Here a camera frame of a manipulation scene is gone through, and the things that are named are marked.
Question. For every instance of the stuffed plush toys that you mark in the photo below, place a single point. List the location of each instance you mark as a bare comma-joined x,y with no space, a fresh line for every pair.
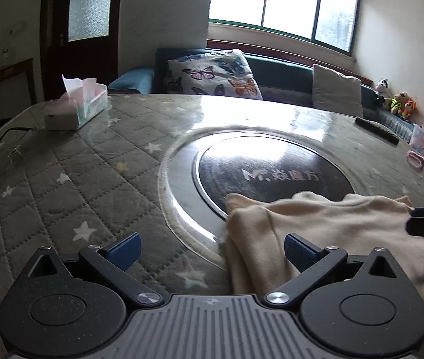
400,104

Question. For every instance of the pink hair clip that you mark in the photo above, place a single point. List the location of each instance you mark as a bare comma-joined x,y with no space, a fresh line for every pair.
415,161

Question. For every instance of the round black induction cooktop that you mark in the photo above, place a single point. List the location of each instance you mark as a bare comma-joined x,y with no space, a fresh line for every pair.
205,165

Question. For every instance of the pink tissue box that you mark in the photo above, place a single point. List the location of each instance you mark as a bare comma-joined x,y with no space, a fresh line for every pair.
80,103

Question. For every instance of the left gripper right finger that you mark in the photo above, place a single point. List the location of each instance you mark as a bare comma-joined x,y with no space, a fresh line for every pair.
301,253

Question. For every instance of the window with green frame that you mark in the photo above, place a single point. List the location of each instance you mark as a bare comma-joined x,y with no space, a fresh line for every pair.
330,23

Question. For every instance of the dark blue sofa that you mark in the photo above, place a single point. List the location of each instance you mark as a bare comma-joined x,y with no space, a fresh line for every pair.
285,82

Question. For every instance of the white grey cushion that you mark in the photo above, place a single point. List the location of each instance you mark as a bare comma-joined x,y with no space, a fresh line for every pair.
336,92

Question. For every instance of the quilted grey star tablecloth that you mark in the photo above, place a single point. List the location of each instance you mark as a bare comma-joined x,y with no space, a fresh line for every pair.
75,188

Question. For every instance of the light blue cushion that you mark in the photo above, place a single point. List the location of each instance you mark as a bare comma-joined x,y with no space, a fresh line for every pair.
138,80

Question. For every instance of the black remote control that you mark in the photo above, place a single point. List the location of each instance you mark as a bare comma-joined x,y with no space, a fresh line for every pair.
377,130

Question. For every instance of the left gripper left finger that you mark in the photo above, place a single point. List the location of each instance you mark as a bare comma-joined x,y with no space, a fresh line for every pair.
124,252

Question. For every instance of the butterfly print pillow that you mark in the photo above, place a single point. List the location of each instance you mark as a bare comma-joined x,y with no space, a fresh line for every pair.
216,73

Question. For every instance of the beige cream garment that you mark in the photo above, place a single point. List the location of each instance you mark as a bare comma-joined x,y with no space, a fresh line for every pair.
357,224

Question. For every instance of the dark wooden door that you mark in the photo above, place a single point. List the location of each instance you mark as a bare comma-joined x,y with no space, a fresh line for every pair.
78,39

